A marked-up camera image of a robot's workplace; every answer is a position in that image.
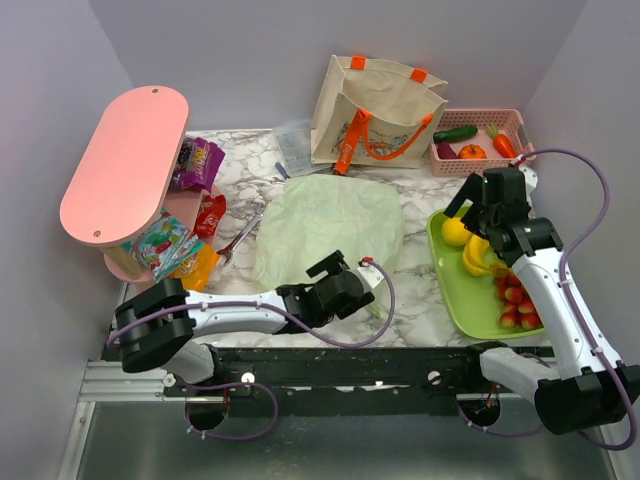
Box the aluminium frame extrusion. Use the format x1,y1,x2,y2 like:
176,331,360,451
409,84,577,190
57,361,181,479

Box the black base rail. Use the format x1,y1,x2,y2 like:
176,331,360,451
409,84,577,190
160,346,508,418

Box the red strawberry cluster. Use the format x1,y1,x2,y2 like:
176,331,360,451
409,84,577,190
493,274,542,331

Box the beige tote bag orange handles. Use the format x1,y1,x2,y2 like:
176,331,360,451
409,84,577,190
310,55,448,174

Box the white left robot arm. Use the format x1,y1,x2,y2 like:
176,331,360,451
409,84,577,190
107,251,383,395

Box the yellow banana bunch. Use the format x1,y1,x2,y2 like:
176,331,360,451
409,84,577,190
462,235,511,277

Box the silver wrench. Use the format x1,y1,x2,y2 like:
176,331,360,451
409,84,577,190
217,209,264,266

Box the yellow apple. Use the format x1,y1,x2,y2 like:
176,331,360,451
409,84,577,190
441,217,472,247

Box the green cucumber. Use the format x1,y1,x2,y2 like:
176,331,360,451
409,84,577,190
433,125,478,144

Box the red snack packet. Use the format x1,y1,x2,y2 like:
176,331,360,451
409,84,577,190
193,194,227,238

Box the orange carrot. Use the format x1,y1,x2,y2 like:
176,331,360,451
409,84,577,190
485,124,518,159

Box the clear plastic box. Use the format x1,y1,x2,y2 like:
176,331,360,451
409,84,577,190
272,119,331,178

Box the orange snack packet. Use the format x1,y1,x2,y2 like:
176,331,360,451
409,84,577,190
170,244,220,292

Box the pale green plastic grocery bag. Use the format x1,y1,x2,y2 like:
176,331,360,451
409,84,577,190
253,175,405,290

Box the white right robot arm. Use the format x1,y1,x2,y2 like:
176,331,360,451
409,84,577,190
444,167,639,436

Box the purple snack packet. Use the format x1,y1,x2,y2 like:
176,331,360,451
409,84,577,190
169,137,225,191

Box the orange mini pumpkin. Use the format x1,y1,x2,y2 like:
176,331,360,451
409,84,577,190
458,144,487,160

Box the green white candy packet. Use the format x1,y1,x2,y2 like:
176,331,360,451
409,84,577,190
123,209,204,282

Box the pink two-tier shelf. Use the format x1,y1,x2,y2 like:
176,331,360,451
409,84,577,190
59,85,206,291

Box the blue handled screwdriver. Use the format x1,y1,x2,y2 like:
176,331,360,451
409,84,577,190
275,162,290,180

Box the green plastic tray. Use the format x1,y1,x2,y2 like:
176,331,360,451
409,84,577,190
426,210,545,341

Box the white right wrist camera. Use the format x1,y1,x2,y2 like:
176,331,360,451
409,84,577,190
510,155,538,198

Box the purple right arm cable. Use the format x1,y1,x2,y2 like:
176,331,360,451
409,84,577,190
457,148,636,451

